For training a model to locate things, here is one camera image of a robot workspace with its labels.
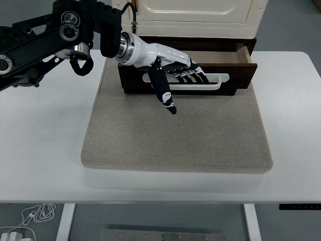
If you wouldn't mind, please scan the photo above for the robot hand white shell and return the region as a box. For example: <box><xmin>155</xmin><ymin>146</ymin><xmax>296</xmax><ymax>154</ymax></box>
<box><xmin>126</xmin><ymin>34</ymin><xmax>210</xmax><ymax>115</ymax></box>

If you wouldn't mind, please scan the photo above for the white drawer handle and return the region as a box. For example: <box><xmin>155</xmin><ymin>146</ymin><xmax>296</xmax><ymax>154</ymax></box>
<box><xmin>141</xmin><ymin>73</ymin><xmax>230</xmax><ymax>91</ymax></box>

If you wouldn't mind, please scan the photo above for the dark wooden drawer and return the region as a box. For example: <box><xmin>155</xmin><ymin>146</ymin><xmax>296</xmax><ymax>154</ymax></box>
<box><xmin>117</xmin><ymin>42</ymin><xmax>258</xmax><ymax>96</ymax></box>

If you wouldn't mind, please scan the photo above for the cream cabinet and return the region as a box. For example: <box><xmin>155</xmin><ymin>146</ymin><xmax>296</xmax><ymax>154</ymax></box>
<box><xmin>111</xmin><ymin>0</ymin><xmax>269</xmax><ymax>40</ymax></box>

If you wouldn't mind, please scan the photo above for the dark wooden drawer casing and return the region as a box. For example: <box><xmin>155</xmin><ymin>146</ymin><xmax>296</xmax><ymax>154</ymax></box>
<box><xmin>115</xmin><ymin>36</ymin><xmax>258</xmax><ymax>96</ymax></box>

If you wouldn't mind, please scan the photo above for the beige fabric mat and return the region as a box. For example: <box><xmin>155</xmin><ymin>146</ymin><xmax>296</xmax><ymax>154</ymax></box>
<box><xmin>80</xmin><ymin>56</ymin><xmax>274</xmax><ymax>174</ymax></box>

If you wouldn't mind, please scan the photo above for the white table leg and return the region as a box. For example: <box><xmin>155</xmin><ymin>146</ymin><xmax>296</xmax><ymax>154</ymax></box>
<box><xmin>243</xmin><ymin>203</ymin><xmax>262</xmax><ymax>241</ymax></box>
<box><xmin>55</xmin><ymin>203</ymin><xmax>76</xmax><ymax>241</ymax></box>

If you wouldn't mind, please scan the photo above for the black table control panel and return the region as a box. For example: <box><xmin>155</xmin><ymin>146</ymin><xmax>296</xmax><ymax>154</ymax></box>
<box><xmin>279</xmin><ymin>203</ymin><xmax>321</xmax><ymax>211</ymax></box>

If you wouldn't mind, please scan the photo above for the white charger adapter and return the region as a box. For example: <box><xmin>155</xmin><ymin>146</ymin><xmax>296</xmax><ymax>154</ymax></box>
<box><xmin>1</xmin><ymin>231</ymin><xmax>24</xmax><ymax>241</ymax></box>

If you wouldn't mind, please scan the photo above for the white cable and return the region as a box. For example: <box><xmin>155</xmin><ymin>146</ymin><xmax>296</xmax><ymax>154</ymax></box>
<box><xmin>0</xmin><ymin>202</ymin><xmax>56</xmax><ymax>241</ymax></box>

